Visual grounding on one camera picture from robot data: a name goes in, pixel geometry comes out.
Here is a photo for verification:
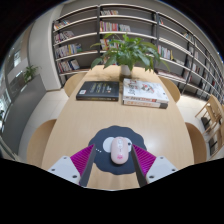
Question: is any grey bookshelf unit with books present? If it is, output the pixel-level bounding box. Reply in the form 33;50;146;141
51;3;224;104

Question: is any light wooden round-back chair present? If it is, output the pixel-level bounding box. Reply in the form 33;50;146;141
184;121;208;164
158;75;182;104
63;71;88;98
26;118;58;169

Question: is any white book stack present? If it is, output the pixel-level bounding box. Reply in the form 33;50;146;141
122;78;170;110

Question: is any small green plant on ledge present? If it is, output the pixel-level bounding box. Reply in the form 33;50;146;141
22;64;41;84

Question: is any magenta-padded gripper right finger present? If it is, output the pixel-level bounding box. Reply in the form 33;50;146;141
130;143;178;188

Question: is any pink white computer mouse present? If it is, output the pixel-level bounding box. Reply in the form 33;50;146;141
109;136;130;166

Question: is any group of wooden slat chairs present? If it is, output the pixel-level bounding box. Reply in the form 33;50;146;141
194;94;224;161

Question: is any dark cartoon-face mouse pad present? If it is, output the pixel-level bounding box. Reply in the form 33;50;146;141
88;125;148;176

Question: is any black hardcover book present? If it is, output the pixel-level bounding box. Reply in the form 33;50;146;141
75;80;120;102

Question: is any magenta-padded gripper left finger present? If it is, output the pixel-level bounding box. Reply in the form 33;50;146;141
47;143;97;188

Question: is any green potted plant white pot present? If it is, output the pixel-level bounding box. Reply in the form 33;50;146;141
89;32;171;83

